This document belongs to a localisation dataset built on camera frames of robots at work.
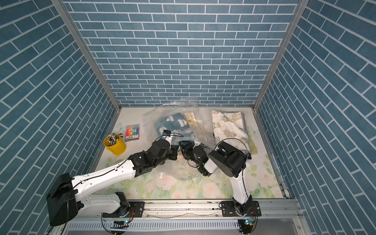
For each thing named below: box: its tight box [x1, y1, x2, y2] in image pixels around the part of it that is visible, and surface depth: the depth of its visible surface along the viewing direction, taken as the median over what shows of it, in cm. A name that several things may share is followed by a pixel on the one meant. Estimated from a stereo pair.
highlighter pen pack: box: [124, 123, 141, 142], surface depth 105 cm
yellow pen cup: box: [103, 134, 127, 156], surface depth 89 cm
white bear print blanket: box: [211, 109, 252, 153], surface depth 98 cm
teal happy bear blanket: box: [154, 112, 193, 143], surface depth 104 cm
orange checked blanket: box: [184, 111, 206, 136], surface depth 112 cm
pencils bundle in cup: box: [107, 132, 118, 146], surface depth 84 cm
